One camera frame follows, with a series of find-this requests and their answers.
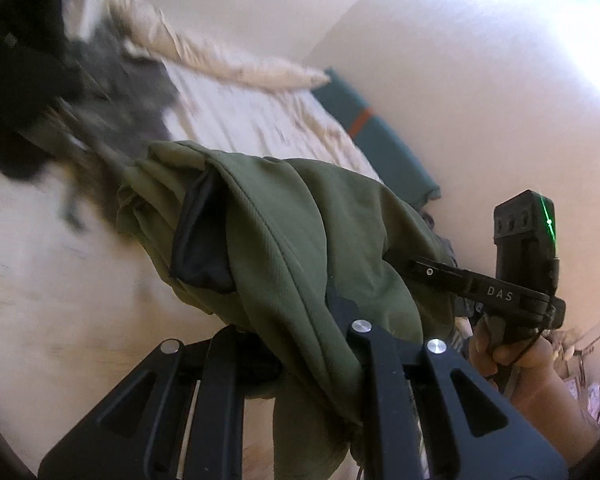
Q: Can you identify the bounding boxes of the camouflage garment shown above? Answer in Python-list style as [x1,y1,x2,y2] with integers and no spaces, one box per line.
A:
[55,25,181,231]

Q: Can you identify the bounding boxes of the olive green pants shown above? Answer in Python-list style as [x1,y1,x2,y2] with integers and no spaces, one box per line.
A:
[115,140,473,480]

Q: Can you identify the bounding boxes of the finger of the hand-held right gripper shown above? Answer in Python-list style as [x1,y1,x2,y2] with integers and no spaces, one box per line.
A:
[409,257,470,295]

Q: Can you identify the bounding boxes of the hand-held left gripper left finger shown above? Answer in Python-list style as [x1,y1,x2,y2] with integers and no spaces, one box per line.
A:
[37,325,283,480]

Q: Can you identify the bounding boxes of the person's right hand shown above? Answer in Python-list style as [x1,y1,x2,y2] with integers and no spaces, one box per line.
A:
[467,320,555,397]

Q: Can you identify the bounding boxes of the person's right forearm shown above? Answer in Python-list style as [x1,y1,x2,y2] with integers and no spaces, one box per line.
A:
[505,367,600,467]

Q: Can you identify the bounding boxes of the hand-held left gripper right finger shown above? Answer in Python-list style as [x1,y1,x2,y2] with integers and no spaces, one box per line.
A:
[347,319,568,480]

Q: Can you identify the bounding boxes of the bear print duvet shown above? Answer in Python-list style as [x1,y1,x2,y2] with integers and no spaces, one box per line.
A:
[0,0,386,471]

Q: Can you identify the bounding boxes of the teal bedding with orange stripe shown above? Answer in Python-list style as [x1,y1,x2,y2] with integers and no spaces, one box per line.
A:
[312,67,441,206]

